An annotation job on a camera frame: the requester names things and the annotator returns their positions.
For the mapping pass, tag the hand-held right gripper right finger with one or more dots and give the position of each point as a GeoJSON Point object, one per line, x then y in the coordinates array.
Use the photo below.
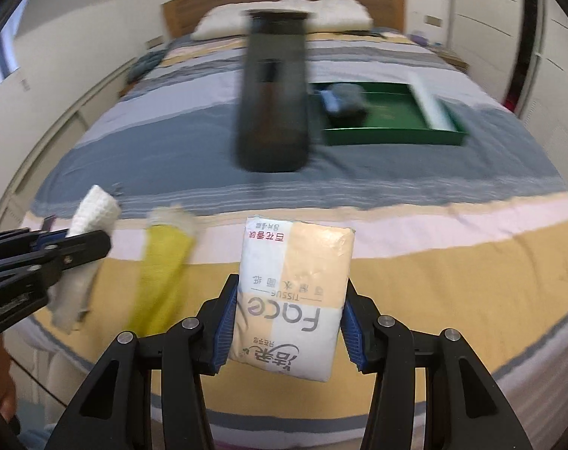
{"type": "Point", "coordinates": [352, 333]}

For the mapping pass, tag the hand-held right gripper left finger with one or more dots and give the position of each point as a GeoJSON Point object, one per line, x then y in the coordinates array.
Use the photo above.
{"type": "Point", "coordinates": [225, 333]}

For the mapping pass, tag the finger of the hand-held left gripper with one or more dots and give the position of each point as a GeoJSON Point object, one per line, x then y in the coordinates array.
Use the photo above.
{"type": "Point", "coordinates": [84, 248]}
{"type": "Point", "coordinates": [49, 239]}

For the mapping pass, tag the white waffle towel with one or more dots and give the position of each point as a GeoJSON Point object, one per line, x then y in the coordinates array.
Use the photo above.
{"type": "Point", "coordinates": [96, 208]}

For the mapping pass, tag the yellow towel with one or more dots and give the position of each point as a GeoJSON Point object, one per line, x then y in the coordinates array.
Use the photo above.
{"type": "Point", "coordinates": [159, 262]}

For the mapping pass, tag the tissue packet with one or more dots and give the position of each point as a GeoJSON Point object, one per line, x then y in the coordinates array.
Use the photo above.
{"type": "Point", "coordinates": [288, 267]}

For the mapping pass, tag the green tray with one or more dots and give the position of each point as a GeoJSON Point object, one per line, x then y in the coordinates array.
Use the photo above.
{"type": "Point", "coordinates": [396, 124]}

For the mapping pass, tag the dark green cloth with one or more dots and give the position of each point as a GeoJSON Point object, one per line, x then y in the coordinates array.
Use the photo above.
{"type": "Point", "coordinates": [345, 101]}

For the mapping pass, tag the clear pouch with teal zip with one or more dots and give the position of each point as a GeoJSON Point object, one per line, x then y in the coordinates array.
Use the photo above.
{"type": "Point", "coordinates": [431, 103]}

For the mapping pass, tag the bed with striped cover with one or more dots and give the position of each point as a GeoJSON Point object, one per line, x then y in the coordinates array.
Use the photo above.
{"type": "Point", "coordinates": [171, 150]}

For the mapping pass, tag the window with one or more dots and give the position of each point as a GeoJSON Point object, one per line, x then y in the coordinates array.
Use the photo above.
{"type": "Point", "coordinates": [0, 65]}

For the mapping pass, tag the grey-blue crumpled blanket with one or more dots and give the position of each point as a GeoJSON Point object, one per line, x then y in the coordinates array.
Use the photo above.
{"type": "Point", "coordinates": [145, 68]}

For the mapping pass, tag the dark smoky water jug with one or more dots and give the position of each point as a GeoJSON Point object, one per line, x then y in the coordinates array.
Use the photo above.
{"type": "Point", "coordinates": [277, 103]}

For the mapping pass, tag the wooden headboard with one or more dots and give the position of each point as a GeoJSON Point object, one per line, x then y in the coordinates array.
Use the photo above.
{"type": "Point", "coordinates": [190, 7]}

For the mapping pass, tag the purple jar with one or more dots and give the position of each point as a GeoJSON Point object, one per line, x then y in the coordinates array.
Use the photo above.
{"type": "Point", "coordinates": [420, 36]}

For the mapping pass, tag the white pillow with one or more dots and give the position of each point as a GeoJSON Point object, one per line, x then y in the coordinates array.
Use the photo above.
{"type": "Point", "coordinates": [340, 14]}

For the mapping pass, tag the white wardrobe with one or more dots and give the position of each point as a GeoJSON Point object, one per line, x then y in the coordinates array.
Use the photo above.
{"type": "Point", "coordinates": [556, 56]}

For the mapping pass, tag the wall socket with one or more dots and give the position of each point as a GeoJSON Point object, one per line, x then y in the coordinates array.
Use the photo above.
{"type": "Point", "coordinates": [433, 20]}
{"type": "Point", "coordinates": [155, 42]}

